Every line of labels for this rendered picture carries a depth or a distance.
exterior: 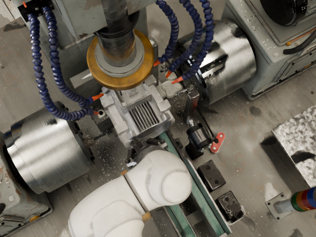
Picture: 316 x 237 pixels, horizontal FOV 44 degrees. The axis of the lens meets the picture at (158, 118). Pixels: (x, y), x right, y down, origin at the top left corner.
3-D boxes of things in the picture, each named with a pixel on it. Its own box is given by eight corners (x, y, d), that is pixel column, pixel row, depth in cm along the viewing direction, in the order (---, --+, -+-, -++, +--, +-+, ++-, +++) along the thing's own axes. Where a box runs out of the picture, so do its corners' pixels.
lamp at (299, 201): (292, 196, 119) (296, 194, 115) (308, 186, 120) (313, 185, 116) (303, 214, 118) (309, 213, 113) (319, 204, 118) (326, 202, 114)
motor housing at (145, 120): (102, 106, 144) (94, 87, 126) (148, 82, 147) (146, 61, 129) (127, 153, 139) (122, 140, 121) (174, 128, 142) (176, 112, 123)
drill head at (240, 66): (150, 71, 149) (148, 39, 125) (241, 23, 154) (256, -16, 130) (184, 126, 142) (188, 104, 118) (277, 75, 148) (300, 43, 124)
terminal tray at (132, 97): (107, 85, 130) (104, 77, 123) (136, 71, 132) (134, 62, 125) (123, 115, 127) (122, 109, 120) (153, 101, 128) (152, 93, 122)
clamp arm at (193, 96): (181, 118, 135) (185, 91, 110) (189, 114, 135) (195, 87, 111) (186, 126, 134) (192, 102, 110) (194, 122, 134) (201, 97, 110)
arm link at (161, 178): (166, 138, 96) (119, 166, 94) (185, 154, 81) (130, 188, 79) (186, 174, 98) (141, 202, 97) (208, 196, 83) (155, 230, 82)
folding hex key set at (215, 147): (218, 131, 154) (219, 130, 152) (225, 135, 153) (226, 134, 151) (208, 150, 151) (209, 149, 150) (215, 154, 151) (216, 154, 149)
